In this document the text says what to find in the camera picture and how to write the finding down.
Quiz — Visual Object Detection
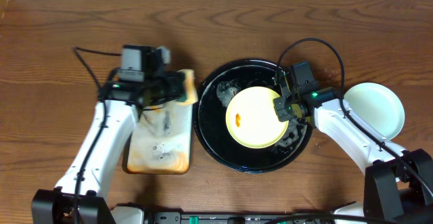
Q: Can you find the green yellow sponge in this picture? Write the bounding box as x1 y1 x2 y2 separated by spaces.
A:
176 69 198 106

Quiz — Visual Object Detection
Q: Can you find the pale yellow plate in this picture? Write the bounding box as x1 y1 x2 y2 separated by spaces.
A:
225 87 289 149

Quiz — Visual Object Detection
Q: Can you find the light blue plate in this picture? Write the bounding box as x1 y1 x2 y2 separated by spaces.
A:
344 83 405 139

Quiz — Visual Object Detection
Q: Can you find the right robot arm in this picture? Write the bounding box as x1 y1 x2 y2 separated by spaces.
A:
274 85 432 223

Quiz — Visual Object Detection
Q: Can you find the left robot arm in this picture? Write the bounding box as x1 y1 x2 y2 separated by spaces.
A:
31 68 197 223

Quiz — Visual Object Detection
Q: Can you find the black round tray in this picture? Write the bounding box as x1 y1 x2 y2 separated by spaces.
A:
193 58 313 173

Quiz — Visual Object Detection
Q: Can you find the rectangular soapy water tray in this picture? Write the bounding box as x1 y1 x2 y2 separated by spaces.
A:
122 100 193 175

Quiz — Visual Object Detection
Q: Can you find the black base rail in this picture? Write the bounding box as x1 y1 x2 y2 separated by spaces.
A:
143 210 339 224

